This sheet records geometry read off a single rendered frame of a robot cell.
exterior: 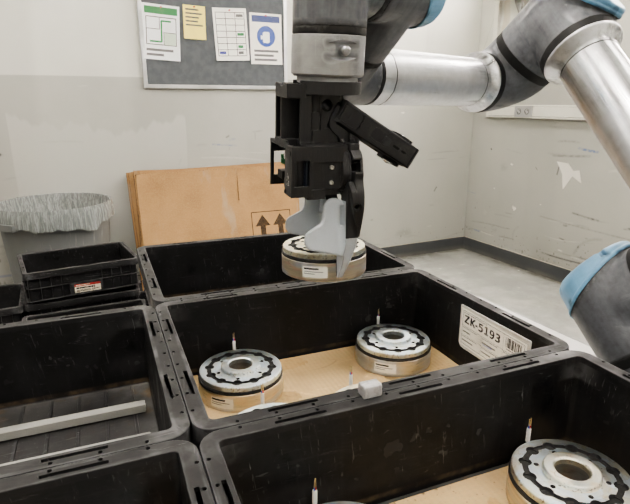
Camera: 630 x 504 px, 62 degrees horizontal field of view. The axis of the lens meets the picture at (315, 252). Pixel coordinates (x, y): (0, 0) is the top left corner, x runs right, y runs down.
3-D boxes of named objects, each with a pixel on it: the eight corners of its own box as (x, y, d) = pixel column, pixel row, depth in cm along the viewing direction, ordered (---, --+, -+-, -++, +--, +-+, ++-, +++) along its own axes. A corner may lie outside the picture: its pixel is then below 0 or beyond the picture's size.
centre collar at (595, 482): (571, 451, 50) (572, 446, 49) (616, 486, 45) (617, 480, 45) (529, 463, 48) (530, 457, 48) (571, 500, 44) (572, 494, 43)
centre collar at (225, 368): (256, 356, 68) (256, 352, 68) (264, 374, 64) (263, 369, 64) (218, 361, 67) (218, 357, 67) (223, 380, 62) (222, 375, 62)
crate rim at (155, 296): (338, 238, 109) (338, 227, 109) (418, 282, 83) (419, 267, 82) (136, 259, 95) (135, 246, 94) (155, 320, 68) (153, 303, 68)
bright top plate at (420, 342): (410, 323, 80) (410, 320, 79) (443, 353, 70) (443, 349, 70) (346, 331, 77) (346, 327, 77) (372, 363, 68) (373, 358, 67)
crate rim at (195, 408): (418, 282, 83) (419, 267, 82) (574, 367, 56) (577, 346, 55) (155, 320, 68) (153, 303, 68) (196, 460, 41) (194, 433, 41)
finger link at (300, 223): (278, 254, 65) (284, 185, 61) (323, 250, 67) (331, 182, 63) (287, 267, 63) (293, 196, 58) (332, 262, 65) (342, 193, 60)
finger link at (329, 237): (300, 281, 59) (296, 198, 57) (348, 275, 61) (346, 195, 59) (310, 287, 56) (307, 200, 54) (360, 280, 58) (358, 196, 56)
